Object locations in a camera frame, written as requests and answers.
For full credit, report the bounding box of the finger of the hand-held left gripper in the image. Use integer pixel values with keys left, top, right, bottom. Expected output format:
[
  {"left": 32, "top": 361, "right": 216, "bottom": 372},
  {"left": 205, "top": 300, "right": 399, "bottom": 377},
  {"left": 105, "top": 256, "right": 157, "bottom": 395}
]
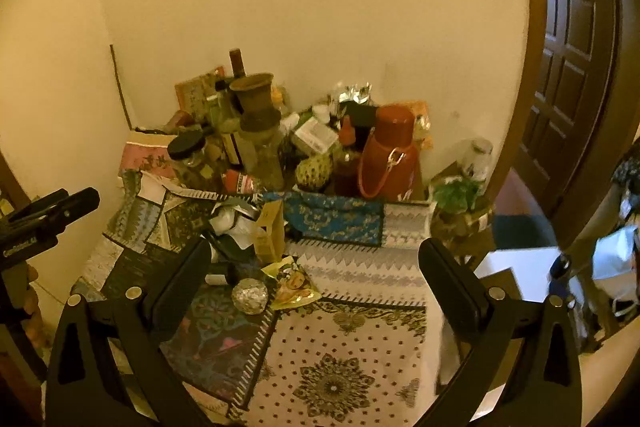
[
  {"left": 0, "top": 187, "right": 101, "bottom": 235},
  {"left": 7, "top": 188, "right": 70, "bottom": 222}
]

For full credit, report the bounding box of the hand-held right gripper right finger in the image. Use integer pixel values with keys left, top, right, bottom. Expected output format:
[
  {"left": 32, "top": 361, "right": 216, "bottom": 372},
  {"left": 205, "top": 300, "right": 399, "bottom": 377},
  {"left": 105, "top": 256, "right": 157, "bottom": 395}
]
[{"left": 415, "top": 237, "right": 586, "bottom": 427}]

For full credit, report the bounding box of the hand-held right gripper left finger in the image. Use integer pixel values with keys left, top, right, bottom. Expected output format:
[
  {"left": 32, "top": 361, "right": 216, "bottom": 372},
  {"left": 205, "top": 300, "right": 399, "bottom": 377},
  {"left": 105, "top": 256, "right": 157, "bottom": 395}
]
[{"left": 44, "top": 237, "right": 221, "bottom": 427}]

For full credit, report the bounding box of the small black and white bottle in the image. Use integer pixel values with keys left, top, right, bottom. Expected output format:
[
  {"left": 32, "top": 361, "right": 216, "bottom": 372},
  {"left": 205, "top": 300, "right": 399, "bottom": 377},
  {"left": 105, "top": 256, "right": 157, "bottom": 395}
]
[{"left": 204, "top": 261, "right": 240, "bottom": 287}]

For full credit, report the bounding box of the foil ball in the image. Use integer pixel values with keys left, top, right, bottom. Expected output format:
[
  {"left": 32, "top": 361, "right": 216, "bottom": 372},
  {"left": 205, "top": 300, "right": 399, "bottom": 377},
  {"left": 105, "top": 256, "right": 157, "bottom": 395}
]
[{"left": 231, "top": 278, "right": 269, "bottom": 314}]

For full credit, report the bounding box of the white paper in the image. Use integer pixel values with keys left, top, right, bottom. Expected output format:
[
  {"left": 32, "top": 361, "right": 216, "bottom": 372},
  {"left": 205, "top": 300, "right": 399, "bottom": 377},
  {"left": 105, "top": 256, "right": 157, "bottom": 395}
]
[{"left": 207, "top": 206, "right": 261, "bottom": 253}]

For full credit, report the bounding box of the small tan cardboard box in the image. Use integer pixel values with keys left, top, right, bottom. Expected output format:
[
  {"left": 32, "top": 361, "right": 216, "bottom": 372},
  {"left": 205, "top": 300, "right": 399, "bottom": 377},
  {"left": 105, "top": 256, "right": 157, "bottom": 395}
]
[{"left": 252, "top": 199, "right": 287, "bottom": 264}]

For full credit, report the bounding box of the yellow snack wrapper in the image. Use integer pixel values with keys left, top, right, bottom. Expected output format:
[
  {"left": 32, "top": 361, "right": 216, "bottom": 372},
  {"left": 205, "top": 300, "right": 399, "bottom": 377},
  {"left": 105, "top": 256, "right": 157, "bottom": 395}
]
[{"left": 262, "top": 256, "right": 322, "bottom": 312}]

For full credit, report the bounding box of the pink patterned cloth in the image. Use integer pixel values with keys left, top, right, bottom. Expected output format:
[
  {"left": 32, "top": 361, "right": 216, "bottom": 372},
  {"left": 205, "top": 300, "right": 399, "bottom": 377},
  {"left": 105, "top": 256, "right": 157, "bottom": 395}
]
[{"left": 120, "top": 142, "right": 176, "bottom": 172}]

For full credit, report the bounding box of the green potted plant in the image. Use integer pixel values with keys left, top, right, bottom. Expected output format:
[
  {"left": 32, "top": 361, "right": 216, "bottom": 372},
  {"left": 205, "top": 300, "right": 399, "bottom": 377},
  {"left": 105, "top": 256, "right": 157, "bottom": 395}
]
[{"left": 432, "top": 177, "right": 483, "bottom": 214}]

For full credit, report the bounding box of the table with patterned cloth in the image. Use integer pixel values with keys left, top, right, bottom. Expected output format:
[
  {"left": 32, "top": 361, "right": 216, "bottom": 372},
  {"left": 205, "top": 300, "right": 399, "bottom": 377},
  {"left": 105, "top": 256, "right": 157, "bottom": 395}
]
[{"left": 70, "top": 167, "right": 451, "bottom": 427}]

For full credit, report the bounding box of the red and white can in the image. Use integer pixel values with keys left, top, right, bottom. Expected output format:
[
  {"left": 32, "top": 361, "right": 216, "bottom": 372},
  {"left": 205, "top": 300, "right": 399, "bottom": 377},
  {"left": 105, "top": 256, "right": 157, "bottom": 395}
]
[{"left": 222, "top": 170, "right": 261, "bottom": 194}]

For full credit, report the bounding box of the glass jar with black lid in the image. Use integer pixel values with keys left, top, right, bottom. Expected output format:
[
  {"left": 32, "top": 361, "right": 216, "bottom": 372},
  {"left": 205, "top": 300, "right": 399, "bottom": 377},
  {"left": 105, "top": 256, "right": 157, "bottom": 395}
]
[{"left": 167, "top": 133, "right": 211, "bottom": 188}]

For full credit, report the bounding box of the glass jar with white lid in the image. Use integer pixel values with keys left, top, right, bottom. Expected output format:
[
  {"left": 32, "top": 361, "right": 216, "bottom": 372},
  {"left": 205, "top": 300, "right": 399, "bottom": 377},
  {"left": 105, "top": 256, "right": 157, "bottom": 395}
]
[{"left": 460, "top": 139, "right": 493, "bottom": 182}]

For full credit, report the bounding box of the blue patterned cloth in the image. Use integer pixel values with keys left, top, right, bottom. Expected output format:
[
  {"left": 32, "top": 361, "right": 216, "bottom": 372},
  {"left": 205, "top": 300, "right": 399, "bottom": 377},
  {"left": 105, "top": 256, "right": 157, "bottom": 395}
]
[{"left": 265, "top": 191, "right": 386, "bottom": 248}]

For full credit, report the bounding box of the red thermos flask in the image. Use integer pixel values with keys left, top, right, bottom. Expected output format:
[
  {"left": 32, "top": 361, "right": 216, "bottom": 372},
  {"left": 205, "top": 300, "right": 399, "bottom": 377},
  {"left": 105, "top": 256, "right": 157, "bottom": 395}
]
[{"left": 357, "top": 105, "right": 423, "bottom": 200}]

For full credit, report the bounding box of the clear glass vase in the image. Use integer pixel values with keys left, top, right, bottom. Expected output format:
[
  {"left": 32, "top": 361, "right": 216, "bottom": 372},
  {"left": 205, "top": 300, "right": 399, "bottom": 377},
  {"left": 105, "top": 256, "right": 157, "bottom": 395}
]
[{"left": 240, "top": 127, "right": 286, "bottom": 190}]

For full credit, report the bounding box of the red sauce bottle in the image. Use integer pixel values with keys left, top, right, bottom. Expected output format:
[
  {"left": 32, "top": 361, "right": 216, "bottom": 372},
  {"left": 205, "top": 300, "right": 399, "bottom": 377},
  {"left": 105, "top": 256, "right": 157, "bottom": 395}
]
[{"left": 334, "top": 117, "right": 362, "bottom": 195}]

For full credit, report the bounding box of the orange patterned box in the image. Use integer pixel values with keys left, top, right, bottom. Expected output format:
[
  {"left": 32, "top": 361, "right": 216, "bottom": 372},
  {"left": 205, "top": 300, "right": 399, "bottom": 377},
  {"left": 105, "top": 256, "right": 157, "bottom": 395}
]
[{"left": 175, "top": 67, "right": 227, "bottom": 112}]

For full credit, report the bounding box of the white plastic bag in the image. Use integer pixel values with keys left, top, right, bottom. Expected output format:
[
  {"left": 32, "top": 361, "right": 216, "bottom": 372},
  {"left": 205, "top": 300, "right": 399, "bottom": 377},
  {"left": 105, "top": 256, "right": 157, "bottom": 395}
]
[{"left": 592, "top": 227, "right": 640, "bottom": 282}]

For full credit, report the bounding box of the white carton box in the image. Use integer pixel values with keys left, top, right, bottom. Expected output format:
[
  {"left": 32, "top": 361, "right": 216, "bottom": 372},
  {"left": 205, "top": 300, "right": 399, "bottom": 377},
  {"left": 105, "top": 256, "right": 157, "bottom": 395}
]
[{"left": 291, "top": 117, "right": 338, "bottom": 155}]

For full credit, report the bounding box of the dark wooden door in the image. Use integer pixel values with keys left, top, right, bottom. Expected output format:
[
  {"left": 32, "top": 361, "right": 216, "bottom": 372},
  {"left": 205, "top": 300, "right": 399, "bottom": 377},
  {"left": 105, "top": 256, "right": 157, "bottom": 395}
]
[{"left": 515, "top": 0, "right": 623, "bottom": 218}]

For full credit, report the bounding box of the thin wall cable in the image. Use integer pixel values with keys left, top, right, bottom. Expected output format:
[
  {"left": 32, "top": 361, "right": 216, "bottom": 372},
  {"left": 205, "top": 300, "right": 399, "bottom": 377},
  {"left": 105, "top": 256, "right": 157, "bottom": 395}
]
[{"left": 109, "top": 46, "right": 134, "bottom": 130}]

